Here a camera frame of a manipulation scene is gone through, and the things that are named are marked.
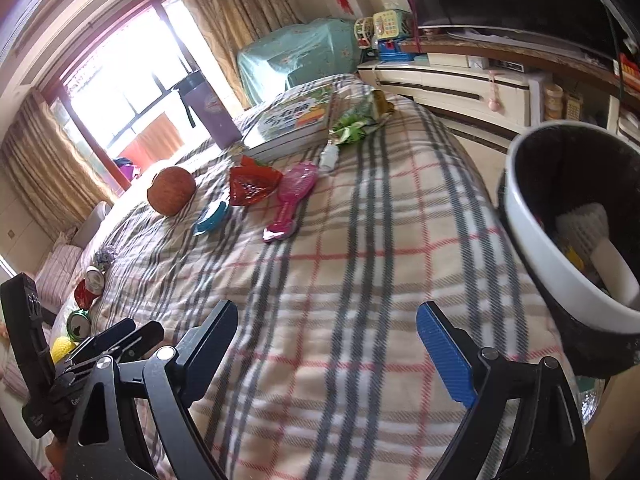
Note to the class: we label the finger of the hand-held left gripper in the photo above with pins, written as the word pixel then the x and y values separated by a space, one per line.
pixel 107 335
pixel 147 337

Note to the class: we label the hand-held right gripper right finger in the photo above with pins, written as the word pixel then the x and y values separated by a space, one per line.
pixel 445 355

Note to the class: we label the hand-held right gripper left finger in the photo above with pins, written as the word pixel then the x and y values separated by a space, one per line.
pixel 215 340

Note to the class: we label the black bin with white rim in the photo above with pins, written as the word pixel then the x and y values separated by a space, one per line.
pixel 560 280

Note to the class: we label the white foam block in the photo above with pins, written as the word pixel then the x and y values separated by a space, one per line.
pixel 615 270

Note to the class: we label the green drink can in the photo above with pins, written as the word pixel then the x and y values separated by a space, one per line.
pixel 77 325

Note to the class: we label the yellow ball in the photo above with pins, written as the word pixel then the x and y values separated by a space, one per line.
pixel 61 350

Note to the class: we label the red drink can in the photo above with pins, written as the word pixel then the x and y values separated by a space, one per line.
pixel 87 292

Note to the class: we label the pink striped pillow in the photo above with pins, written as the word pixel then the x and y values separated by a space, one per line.
pixel 57 272

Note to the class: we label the silver foil ball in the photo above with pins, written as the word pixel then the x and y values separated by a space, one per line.
pixel 103 258

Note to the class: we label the grey cushion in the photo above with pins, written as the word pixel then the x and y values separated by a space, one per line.
pixel 94 222

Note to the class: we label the brown coconut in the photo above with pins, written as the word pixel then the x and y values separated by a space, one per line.
pixel 172 190

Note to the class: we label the beige curtain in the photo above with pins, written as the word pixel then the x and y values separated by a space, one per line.
pixel 45 170
pixel 240 10

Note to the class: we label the red plastic wrapper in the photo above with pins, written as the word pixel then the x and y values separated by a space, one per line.
pixel 252 182

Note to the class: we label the pink hairbrush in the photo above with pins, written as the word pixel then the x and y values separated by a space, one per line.
pixel 295 185

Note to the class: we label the small white bottle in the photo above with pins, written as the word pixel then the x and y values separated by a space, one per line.
pixel 328 157

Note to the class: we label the purple water bottle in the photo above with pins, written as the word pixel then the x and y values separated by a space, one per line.
pixel 215 115

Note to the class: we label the colourful picture book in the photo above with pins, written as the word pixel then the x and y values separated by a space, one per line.
pixel 290 120

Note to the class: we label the green snack packet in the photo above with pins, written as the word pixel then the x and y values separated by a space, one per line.
pixel 352 127

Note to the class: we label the pink hanging toy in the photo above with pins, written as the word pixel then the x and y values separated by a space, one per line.
pixel 495 102

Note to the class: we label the window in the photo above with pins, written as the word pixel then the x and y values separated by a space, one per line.
pixel 125 75

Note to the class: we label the white television cabinet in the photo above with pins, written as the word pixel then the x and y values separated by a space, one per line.
pixel 440 85

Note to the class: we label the stack of yellow rolls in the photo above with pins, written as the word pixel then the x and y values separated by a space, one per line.
pixel 553 102

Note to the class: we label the wooden tower model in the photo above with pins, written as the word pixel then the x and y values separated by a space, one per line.
pixel 574 106

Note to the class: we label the white set-top box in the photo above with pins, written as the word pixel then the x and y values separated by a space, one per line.
pixel 477 62

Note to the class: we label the teal floral furniture cover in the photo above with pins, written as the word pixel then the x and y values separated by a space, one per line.
pixel 300 50

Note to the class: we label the white and pink toy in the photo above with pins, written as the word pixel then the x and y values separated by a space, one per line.
pixel 364 32

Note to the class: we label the toy cash register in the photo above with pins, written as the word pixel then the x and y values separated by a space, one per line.
pixel 392 25

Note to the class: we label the red toy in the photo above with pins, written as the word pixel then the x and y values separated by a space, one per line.
pixel 629 66

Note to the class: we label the pink rod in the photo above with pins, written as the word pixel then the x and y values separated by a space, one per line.
pixel 412 10

